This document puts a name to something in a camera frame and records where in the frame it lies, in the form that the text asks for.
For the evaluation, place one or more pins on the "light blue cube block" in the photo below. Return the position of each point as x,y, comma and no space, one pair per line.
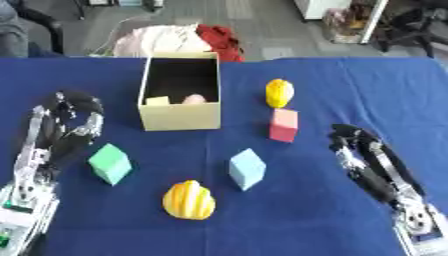
247,168

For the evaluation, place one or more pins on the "small yellow toy fruit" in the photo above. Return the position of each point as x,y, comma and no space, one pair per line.
279,93

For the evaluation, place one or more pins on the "black chair base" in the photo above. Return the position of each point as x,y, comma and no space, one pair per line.
411,31

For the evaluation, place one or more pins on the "black office chair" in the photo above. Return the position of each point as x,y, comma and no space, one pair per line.
42,25

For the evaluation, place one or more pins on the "green cube block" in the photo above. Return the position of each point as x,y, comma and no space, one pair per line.
110,163

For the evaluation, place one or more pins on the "red cube block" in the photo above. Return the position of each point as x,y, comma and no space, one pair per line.
284,125

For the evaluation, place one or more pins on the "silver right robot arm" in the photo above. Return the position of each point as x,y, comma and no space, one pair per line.
423,226

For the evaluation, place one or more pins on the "pink round toy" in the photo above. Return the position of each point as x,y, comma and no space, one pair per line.
195,99

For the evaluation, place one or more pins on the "pale yellow block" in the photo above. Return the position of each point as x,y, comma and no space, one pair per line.
157,100

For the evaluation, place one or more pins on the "large yellow striped toy fruit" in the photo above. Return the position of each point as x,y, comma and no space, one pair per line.
188,200

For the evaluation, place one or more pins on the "white plastic bag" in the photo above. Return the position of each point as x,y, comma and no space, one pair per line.
158,41

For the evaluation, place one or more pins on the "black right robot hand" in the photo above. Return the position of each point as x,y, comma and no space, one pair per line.
373,170

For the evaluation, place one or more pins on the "tan cardboard box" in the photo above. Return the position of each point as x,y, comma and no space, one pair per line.
179,100

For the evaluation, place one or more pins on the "person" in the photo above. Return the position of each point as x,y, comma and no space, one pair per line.
13,31

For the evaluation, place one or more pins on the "red cloth bag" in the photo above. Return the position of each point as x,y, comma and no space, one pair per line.
222,41

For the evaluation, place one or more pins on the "white cabinet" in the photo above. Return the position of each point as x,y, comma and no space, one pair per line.
326,8

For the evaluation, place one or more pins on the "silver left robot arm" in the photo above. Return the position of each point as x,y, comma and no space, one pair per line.
20,223

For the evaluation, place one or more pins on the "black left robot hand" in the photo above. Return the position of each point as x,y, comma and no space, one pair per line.
69,141

